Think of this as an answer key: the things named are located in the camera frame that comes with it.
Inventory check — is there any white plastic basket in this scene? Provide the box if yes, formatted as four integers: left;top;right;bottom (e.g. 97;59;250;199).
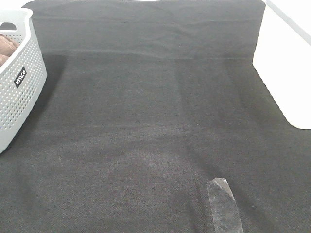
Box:
253;0;311;130

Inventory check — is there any clear tape strip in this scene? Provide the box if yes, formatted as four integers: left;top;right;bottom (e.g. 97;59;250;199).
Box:
207;178;243;233

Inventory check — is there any black table cloth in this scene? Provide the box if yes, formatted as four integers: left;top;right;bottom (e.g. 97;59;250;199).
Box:
0;0;311;233

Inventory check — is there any grey perforated laundry basket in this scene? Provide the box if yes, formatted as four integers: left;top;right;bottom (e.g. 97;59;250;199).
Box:
0;8;47;152

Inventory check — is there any brown towel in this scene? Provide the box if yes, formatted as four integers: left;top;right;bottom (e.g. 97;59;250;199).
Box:
0;34;20;66

